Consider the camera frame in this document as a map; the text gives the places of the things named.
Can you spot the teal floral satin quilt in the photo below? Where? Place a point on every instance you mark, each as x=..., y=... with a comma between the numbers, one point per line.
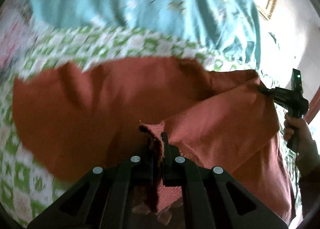
x=229, y=26

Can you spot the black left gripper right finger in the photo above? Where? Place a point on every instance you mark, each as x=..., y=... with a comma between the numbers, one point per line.
x=212, y=198

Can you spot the rust orange knit garment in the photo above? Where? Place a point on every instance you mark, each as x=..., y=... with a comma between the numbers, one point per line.
x=73, y=121

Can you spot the green white checkered bedsheet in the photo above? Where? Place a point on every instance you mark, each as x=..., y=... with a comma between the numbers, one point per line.
x=27, y=187

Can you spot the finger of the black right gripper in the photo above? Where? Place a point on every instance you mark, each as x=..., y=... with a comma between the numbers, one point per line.
x=266, y=91

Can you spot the person's right hand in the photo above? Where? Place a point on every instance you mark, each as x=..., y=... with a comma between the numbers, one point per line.
x=307, y=152

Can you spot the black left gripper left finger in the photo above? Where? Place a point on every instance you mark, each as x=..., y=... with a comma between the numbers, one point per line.
x=103, y=197

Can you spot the right forearm dark red sleeve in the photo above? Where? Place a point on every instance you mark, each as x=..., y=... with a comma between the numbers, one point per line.
x=309, y=189

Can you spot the pastel floral patterned blanket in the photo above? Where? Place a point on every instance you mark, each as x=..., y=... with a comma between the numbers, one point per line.
x=17, y=32

